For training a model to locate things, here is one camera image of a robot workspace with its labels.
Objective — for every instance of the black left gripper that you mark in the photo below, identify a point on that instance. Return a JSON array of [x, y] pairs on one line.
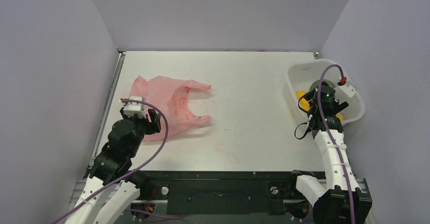
[[153, 126]]

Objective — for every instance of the yellow fake pear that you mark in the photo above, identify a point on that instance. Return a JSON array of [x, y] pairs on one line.
[[340, 116]]

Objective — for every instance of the yellow fake mango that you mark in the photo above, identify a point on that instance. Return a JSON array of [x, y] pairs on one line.
[[299, 94]]

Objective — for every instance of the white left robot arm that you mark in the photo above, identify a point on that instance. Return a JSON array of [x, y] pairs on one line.
[[111, 185]]

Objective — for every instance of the white plastic basket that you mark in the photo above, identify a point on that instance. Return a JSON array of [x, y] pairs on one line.
[[299, 76]]

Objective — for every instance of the green netted fake melon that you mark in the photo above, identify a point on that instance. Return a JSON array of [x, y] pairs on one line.
[[325, 82]]

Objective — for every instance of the aluminium table edge rail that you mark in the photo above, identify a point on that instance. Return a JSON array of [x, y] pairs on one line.
[[107, 105]]

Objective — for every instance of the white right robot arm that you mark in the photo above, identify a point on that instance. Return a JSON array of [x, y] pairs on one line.
[[341, 199]]

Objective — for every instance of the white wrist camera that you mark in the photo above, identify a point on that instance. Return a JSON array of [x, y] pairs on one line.
[[132, 106], [347, 87]]

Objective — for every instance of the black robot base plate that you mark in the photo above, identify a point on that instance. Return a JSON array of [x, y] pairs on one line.
[[218, 192]]

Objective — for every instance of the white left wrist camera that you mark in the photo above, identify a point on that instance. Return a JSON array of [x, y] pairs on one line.
[[132, 106]]

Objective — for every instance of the yellow fake lemon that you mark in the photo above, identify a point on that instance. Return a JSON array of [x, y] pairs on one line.
[[304, 104]]

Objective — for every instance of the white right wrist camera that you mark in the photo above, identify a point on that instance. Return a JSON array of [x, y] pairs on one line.
[[347, 87]]

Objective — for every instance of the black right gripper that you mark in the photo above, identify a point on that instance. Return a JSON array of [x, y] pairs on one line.
[[341, 105]]

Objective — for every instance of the pink plastic bag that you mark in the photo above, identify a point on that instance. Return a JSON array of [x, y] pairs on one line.
[[171, 97]]

